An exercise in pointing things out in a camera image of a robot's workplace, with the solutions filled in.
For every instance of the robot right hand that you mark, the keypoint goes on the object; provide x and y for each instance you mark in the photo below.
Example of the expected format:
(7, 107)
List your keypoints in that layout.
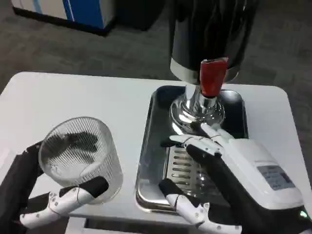
(243, 185)

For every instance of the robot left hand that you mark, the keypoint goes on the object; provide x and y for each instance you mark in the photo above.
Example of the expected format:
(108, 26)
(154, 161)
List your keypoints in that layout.
(14, 185)

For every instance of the steel drip tray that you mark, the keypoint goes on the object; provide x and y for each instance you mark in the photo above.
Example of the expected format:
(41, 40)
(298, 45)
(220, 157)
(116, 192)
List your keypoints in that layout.
(156, 136)

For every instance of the slotted steel grid plate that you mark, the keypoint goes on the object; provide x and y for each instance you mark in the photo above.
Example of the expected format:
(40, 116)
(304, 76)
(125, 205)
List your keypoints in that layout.
(178, 165)

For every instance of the black steel drink dispenser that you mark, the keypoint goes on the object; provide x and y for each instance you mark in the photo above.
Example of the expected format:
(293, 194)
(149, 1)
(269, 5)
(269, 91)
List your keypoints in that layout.
(207, 29)

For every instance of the blue and white cabinet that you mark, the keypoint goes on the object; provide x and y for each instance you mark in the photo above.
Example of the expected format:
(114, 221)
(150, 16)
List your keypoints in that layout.
(73, 12)

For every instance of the clear ribbed glass cup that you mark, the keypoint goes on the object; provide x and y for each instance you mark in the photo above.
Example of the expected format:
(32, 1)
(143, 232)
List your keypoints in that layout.
(80, 170)

